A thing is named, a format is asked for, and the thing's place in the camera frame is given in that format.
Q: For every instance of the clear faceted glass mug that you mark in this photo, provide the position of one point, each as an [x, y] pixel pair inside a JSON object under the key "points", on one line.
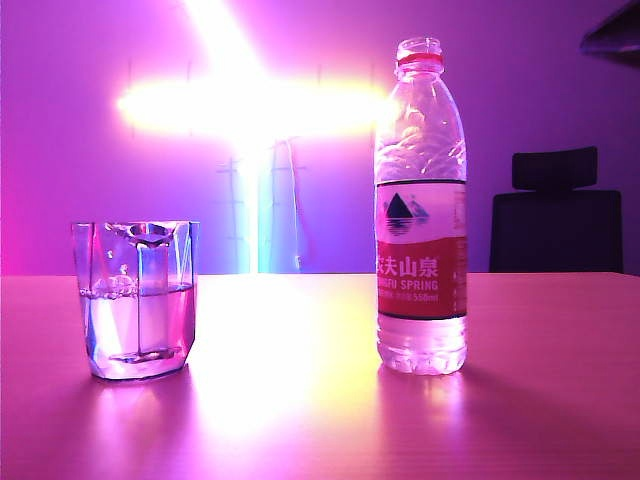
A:
{"points": [[135, 310]]}

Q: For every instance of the bright LED light strip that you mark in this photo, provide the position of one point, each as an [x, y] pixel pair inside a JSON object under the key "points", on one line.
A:
{"points": [[247, 210], [250, 107]]}

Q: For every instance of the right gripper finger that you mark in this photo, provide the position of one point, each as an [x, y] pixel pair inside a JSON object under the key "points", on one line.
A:
{"points": [[617, 37]]}

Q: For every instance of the clear mineral water bottle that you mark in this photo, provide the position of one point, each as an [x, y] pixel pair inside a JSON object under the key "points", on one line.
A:
{"points": [[422, 250]]}

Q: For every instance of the black office chair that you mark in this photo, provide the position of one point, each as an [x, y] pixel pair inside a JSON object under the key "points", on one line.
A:
{"points": [[555, 225]]}

